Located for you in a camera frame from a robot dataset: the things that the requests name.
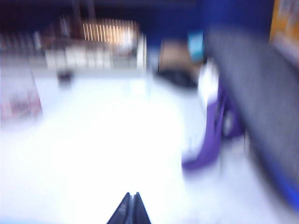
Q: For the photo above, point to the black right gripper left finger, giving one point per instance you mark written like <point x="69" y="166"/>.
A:
<point x="122" y="212"/>

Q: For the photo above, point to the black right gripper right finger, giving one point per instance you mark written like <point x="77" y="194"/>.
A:
<point x="140" y="212"/>

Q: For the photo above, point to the dark red cherry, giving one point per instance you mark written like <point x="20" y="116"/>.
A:
<point x="64" y="77"/>

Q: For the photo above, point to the printed drinking glass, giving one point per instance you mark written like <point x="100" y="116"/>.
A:
<point x="18" y="98"/>

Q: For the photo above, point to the purple cloth bag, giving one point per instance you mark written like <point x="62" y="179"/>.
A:
<point x="210" y="144"/>

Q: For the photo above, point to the black computer mouse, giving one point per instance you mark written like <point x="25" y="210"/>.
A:
<point x="177" y="78"/>

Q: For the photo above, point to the white grey keyboard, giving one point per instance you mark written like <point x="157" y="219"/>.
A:
<point x="93" y="58"/>

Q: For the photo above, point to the brown cardboard box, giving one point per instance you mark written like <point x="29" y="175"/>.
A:
<point x="174" y="53"/>

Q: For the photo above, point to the grey laptop sleeve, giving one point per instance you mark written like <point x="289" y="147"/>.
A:
<point x="257" y="93"/>

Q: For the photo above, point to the blue cubicle partition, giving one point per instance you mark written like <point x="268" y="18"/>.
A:
<point x="229" y="18"/>

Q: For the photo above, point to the yellow printed bag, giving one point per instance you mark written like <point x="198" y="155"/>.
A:
<point x="285" y="23"/>

